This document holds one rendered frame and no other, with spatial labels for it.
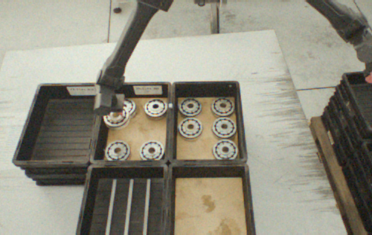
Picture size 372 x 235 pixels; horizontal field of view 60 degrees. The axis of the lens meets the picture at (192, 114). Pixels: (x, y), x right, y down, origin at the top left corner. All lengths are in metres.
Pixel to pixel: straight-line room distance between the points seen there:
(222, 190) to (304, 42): 2.08
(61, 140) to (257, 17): 2.31
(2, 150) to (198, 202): 0.97
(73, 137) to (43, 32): 2.03
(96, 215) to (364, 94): 1.64
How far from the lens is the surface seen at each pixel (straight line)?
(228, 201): 1.28
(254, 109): 1.66
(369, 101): 2.17
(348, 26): 1.16
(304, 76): 2.83
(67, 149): 1.48
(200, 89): 1.47
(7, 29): 3.61
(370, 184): 2.00
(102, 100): 1.12
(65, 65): 1.97
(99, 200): 1.34
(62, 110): 1.60
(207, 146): 1.38
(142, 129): 1.44
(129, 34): 0.97
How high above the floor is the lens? 2.03
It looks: 56 degrees down
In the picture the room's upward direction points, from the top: 2 degrees counter-clockwise
